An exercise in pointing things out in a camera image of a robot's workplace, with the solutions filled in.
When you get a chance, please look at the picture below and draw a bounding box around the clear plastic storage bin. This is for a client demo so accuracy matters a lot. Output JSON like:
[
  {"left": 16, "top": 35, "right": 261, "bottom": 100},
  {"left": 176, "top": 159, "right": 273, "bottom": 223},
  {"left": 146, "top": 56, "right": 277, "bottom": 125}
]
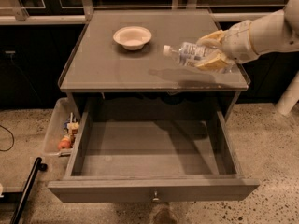
[{"left": 42, "top": 98, "right": 75, "bottom": 156}]

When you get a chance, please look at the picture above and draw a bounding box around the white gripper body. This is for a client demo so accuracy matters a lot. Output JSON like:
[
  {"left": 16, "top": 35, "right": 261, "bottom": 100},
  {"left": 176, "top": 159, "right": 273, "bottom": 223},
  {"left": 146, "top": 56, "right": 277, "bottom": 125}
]
[{"left": 221, "top": 20, "right": 259, "bottom": 64}]

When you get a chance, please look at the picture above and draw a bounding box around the metal window frame rail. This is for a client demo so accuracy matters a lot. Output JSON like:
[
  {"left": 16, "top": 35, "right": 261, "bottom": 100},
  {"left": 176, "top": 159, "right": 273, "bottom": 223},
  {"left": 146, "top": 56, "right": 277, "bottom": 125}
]
[{"left": 0, "top": 0, "right": 289, "bottom": 23}]

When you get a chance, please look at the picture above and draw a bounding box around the grey open top drawer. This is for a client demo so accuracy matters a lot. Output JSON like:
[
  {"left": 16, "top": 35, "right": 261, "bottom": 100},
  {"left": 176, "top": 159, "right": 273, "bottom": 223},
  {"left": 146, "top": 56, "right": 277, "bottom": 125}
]
[{"left": 49, "top": 98, "right": 259, "bottom": 203}]

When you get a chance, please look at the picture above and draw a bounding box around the small colourful toy bottle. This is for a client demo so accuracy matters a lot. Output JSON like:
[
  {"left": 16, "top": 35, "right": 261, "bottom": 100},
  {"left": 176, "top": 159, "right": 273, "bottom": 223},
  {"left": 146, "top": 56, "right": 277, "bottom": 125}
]
[{"left": 66, "top": 113, "right": 79, "bottom": 144}]

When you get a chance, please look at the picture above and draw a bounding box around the black metal pole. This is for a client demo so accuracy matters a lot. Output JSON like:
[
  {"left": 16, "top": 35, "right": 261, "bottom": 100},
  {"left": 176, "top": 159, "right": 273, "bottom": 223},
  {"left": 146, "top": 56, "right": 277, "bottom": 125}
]
[{"left": 9, "top": 157, "right": 48, "bottom": 224}]

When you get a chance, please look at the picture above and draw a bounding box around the white paper bowl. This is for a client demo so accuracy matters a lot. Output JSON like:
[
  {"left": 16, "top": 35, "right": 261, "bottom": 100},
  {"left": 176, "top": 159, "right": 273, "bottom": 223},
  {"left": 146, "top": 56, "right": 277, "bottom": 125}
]
[{"left": 113, "top": 26, "right": 152, "bottom": 51}]

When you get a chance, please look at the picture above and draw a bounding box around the orange toy fruit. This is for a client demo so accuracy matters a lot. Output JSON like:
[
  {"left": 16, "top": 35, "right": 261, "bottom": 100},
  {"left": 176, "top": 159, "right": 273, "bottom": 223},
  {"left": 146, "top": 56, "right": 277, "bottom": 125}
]
[{"left": 58, "top": 137, "right": 72, "bottom": 150}]

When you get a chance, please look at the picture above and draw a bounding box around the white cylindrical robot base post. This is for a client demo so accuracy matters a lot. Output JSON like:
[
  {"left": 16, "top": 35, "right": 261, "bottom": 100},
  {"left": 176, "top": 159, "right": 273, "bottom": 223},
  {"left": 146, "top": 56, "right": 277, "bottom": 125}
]
[{"left": 276, "top": 72, "right": 299, "bottom": 115}]

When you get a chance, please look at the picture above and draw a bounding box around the metal drawer knob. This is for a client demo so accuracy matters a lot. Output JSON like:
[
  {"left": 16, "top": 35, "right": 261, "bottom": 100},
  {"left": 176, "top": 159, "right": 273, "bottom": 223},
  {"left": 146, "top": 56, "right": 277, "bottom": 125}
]
[{"left": 152, "top": 191, "right": 160, "bottom": 203}]

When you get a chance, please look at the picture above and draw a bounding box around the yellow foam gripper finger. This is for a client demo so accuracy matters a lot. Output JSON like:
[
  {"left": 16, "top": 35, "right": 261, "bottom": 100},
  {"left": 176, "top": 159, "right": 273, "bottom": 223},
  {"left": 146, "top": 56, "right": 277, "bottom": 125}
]
[
  {"left": 195, "top": 49, "right": 230, "bottom": 71},
  {"left": 196, "top": 30, "right": 225, "bottom": 48}
]

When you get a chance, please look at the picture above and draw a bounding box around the grey cabinet with counter top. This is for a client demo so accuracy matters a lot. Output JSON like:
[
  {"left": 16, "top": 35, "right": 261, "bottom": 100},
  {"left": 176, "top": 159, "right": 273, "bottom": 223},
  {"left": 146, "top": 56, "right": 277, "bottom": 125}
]
[{"left": 59, "top": 9, "right": 249, "bottom": 115}]

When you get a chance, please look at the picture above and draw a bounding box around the black floor cable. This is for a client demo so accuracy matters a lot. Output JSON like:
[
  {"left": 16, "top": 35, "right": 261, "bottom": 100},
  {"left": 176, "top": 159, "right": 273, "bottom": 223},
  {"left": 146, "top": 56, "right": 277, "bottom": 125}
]
[{"left": 0, "top": 124, "right": 16, "bottom": 152}]

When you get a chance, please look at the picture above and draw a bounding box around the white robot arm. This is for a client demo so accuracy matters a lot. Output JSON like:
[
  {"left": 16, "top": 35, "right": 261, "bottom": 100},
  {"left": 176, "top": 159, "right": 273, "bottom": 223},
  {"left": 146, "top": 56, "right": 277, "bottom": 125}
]
[{"left": 195, "top": 0, "right": 299, "bottom": 70}]

